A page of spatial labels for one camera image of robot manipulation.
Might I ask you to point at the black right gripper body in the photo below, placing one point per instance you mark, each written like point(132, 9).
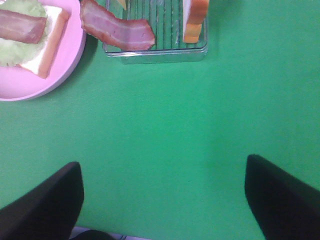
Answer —
point(83, 233)

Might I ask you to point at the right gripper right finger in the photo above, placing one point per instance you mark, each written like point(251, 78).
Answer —
point(284, 207)

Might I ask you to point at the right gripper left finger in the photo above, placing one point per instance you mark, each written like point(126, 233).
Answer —
point(47, 212)

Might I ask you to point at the green lettuce leaf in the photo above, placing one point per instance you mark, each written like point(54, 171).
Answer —
point(13, 52)

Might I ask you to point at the bacon strip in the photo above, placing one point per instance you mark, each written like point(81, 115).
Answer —
point(128, 35)
point(21, 27)

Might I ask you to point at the bread slice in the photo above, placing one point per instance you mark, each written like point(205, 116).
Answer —
point(194, 13)
point(41, 59)

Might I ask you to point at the yellow cheese slice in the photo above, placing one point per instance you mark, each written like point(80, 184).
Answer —
point(123, 4)

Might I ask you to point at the pink round plate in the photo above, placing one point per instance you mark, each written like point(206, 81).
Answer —
point(18, 84)

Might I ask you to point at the right clear plastic tray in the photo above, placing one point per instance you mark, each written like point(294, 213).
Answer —
point(166, 20)

